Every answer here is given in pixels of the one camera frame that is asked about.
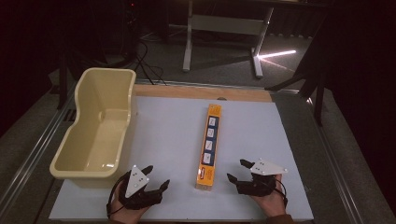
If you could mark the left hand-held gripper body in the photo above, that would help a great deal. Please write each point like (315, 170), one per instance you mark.
(136, 183)

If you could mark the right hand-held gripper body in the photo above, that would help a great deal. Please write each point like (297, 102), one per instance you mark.
(260, 185)

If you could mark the long orange box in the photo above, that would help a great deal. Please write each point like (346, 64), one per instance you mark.
(209, 146)

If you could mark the cream plastic tub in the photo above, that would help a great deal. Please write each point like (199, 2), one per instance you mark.
(93, 146)

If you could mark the person's right hand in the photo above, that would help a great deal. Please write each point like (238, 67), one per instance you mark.
(272, 203)

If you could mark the person's left hand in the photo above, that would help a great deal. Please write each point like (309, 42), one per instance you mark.
(124, 214)

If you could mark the black tripod stand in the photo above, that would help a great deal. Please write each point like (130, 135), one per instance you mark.
(311, 79)

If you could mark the dark computer tower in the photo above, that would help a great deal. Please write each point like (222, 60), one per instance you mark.
(131, 28)

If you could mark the metal table rail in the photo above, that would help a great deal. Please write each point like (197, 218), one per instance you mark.
(334, 168)
(34, 155)

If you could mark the white metal desk frame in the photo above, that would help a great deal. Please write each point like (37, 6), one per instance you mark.
(224, 25)

